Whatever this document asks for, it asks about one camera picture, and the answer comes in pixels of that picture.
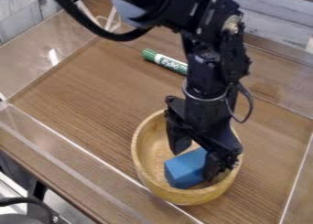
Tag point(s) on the black equipment with cable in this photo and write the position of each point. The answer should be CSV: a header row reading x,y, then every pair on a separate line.
x,y
26,210

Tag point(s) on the clear acrylic corner bracket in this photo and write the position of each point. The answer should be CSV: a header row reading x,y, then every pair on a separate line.
x,y
109,23

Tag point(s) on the brown wooden bowl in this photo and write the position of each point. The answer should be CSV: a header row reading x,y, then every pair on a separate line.
x,y
150,152

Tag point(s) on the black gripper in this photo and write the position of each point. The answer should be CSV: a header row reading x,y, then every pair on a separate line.
x,y
202,120

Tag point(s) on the green white Expo marker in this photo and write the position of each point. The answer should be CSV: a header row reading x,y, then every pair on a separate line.
x,y
164,61

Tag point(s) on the blue rectangular block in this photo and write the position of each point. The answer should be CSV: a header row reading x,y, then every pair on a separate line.
x,y
183,169

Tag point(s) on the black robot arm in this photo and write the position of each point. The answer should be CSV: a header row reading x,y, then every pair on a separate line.
x,y
211,32

